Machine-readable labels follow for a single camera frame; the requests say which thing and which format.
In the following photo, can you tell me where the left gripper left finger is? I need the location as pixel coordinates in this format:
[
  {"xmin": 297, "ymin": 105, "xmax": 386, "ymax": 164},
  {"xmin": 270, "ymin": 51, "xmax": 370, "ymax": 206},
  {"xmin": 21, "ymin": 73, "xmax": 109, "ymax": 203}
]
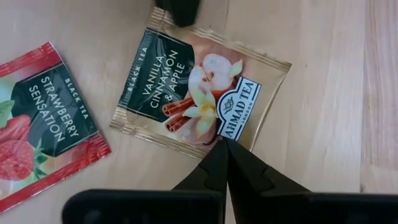
[{"xmin": 61, "ymin": 138, "xmax": 229, "ymax": 224}]

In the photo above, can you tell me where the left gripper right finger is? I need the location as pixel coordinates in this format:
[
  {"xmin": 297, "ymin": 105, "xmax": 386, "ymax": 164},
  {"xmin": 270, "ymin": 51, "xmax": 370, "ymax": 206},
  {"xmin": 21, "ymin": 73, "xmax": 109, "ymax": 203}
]
[{"xmin": 225, "ymin": 138, "xmax": 398, "ymax": 224}]

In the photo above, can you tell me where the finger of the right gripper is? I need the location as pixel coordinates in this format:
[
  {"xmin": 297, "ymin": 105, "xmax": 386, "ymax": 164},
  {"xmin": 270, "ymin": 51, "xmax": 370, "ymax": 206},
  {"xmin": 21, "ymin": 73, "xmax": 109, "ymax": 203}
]
[{"xmin": 154, "ymin": 0, "xmax": 202, "ymax": 28}]

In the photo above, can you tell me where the beige vanilla tea bag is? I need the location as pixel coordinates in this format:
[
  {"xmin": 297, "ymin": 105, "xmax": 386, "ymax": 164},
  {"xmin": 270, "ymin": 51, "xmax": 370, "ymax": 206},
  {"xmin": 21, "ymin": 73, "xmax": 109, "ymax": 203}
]
[{"xmin": 109, "ymin": 6, "xmax": 292, "ymax": 160}]

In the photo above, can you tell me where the red strawberry tea bag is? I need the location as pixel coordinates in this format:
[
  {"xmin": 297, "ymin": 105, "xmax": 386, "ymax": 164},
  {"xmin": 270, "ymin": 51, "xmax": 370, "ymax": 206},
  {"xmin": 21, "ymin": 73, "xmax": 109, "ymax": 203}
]
[{"xmin": 0, "ymin": 42, "xmax": 112, "ymax": 214}]

